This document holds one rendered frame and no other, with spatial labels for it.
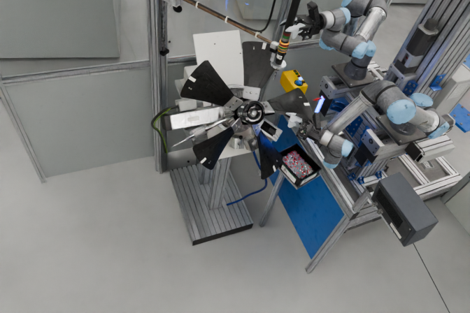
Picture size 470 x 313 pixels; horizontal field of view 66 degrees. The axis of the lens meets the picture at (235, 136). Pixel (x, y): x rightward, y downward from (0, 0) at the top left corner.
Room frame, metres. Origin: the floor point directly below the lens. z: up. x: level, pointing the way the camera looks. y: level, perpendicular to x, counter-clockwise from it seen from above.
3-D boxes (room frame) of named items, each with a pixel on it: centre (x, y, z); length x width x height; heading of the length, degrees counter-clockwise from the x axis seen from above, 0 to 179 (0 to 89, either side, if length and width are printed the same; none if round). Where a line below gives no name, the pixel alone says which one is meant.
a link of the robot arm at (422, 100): (1.62, -0.95, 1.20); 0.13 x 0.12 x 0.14; 28
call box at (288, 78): (1.81, -0.29, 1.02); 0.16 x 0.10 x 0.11; 30
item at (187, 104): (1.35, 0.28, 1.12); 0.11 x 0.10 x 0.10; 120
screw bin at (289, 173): (1.33, -0.38, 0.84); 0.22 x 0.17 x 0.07; 45
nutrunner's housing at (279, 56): (1.38, -0.12, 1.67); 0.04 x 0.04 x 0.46
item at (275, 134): (1.43, -0.15, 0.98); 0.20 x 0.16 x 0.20; 30
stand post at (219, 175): (1.40, 0.04, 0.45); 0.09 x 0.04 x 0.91; 120
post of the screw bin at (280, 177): (1.37, -0.33, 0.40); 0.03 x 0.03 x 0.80; 45
